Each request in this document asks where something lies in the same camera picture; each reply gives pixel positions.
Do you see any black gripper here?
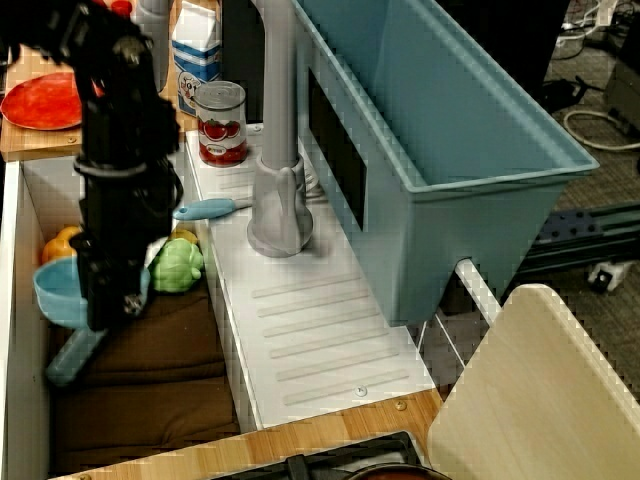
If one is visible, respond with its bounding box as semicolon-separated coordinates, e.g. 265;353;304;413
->
72;149;184;333

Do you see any light blue bowl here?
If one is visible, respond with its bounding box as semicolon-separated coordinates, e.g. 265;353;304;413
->
33;256;152;330

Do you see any green toy vegetable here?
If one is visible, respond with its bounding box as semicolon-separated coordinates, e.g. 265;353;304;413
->
148;238;206;294

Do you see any orange toy pepper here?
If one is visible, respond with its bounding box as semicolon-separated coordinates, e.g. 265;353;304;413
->
40;225;84;267

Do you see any yellow toy food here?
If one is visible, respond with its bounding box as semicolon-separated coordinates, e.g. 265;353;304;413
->
168;226;201;248

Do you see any brown folded cloth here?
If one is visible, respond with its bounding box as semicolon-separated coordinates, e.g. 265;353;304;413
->
48;283;242;475

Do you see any tomato can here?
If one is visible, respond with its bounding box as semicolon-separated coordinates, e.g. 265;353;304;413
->
193;80;249;168

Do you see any white toy sink unit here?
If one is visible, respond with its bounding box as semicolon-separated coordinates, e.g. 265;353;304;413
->
0;124;442;477

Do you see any orange plate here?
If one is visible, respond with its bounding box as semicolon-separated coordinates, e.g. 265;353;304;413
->
0;71;84;132

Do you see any fresh milk carton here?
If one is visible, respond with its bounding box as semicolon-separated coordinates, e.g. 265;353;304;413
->
170;0;224;117

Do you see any grey toy faucet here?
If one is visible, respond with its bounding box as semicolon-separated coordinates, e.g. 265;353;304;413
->
135;0;317;260

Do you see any toy stove top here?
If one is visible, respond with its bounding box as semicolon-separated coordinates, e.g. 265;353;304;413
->
208;431;427;480

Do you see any teal plastic bin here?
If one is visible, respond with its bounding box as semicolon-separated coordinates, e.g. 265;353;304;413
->
291;0;601;329

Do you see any light wooden panel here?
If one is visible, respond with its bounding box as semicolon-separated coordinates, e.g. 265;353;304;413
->
426;283;640;480

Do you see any white power strip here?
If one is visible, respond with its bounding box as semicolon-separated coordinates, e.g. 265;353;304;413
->
586;259;634;292

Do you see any light blue utensil handle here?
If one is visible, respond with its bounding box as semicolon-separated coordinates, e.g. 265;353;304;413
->
45;327;109;388

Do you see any small blue-handled utensil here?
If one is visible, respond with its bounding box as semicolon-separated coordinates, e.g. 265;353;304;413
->
172;196;257;223

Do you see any black aluminium rail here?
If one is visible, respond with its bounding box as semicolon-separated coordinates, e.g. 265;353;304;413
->
517;201;640;275

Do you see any thick white cable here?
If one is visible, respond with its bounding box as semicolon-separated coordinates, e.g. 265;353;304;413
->
563;109;640;152

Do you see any thin white cable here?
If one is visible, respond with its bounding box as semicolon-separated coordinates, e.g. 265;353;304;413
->
553;0;622;47

